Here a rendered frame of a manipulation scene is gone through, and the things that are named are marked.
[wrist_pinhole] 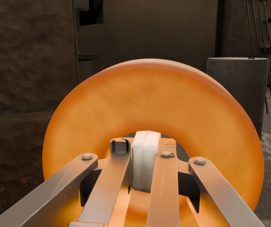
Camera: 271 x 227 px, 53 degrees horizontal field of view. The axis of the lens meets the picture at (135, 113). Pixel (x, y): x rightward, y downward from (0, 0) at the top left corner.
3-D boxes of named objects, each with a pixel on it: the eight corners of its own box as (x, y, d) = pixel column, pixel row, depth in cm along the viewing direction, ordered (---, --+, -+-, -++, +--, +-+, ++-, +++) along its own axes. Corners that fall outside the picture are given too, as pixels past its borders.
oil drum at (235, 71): (190, 138, 304) (194, 56, 283) (229, 131, 330) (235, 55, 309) (231, 157, 252) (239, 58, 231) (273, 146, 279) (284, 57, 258)
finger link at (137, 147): (144, 192, 17) (132, 191, 17) (151, 146, 23) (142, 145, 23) (143, 146, 16) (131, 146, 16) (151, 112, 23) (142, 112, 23)
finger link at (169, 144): (154, 172, 14) (212, 175, 14) (158, 137, 19) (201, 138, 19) (154, 197, 15) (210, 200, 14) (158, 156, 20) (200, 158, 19)
